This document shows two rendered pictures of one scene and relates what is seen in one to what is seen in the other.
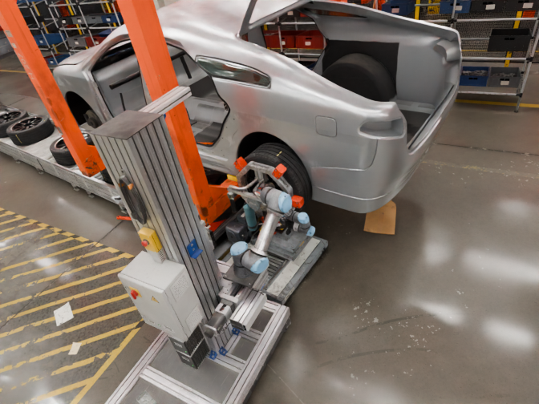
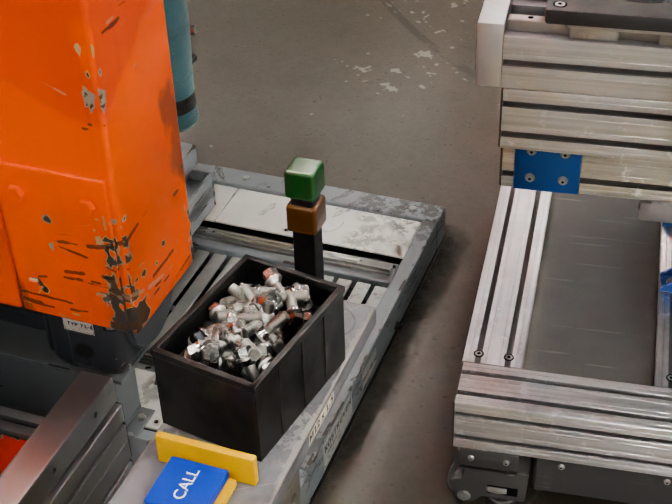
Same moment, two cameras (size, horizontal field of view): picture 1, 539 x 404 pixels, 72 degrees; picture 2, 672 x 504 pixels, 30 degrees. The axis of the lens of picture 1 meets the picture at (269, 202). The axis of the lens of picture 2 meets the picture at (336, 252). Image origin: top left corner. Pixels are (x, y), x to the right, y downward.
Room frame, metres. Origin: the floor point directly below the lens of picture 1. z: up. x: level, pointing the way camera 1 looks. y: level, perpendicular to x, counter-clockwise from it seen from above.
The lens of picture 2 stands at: (2.89, 1.87, 1.48)
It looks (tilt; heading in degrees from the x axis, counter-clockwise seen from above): 37 degrees down; 250
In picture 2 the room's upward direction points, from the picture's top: 2 degrees counter-clockwise
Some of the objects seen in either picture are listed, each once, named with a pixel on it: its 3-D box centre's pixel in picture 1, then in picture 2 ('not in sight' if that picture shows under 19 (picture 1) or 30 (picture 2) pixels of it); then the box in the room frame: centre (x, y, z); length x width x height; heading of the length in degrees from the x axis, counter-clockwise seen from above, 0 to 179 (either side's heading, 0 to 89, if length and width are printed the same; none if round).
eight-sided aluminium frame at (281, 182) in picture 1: (265, 191); not in sight; (2.55, 0.02, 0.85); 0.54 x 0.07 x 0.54; 48
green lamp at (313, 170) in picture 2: not in sight; (304, 179); (2.49, 0.66, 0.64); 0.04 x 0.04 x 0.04; 48
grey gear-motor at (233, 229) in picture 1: (246, 228); (37, 308); (2.81, 0.28, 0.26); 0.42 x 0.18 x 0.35; 138
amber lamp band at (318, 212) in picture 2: not in sight; (306, 212); (2.49, 0.66, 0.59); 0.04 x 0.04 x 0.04; 48
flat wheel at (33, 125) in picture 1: (30, 130); not in sight; (6.08, 3.71, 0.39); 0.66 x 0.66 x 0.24
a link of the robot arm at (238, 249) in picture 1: (241, 253); not in sight; (1.75, 0.25, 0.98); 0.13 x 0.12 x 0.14; 41
